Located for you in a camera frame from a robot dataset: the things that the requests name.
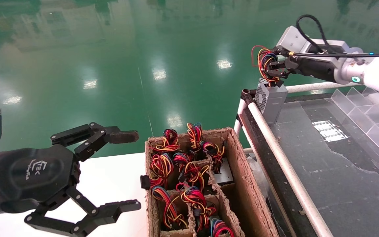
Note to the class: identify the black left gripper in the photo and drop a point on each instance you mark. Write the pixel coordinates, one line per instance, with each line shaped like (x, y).
(28, 174)

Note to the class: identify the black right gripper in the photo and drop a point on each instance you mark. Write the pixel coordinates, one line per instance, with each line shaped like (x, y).
(311, 67)

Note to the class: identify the clear acrylic divider tray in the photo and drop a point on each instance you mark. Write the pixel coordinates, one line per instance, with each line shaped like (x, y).
(373, 115)

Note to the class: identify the brown cardboard divider box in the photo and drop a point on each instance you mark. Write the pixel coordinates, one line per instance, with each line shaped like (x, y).
(248, 204)

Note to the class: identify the black rack surface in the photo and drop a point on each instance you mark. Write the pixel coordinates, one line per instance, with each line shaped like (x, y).
(341, 197)

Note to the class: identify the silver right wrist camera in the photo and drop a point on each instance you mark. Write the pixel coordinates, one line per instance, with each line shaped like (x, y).
(294, 38)

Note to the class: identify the white pipe rack frame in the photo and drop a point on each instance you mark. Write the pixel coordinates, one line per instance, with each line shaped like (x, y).
(308, 88)

